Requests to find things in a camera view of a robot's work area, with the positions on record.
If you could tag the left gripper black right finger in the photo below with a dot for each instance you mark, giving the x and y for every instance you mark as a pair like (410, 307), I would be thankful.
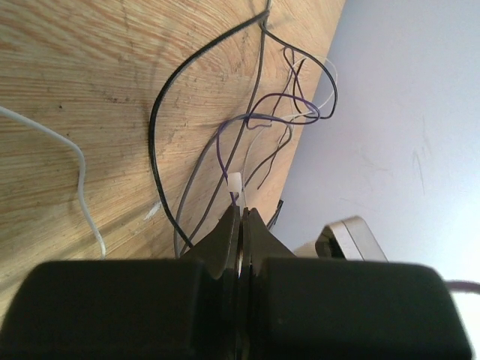
(318, 308)

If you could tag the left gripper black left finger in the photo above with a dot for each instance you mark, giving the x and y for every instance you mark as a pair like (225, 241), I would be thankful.
(130, 308)

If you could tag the white zip tie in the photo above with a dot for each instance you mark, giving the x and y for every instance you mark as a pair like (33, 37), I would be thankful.
(235, 185)

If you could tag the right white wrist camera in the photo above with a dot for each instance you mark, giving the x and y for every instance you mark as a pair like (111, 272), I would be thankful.
(347, 239)

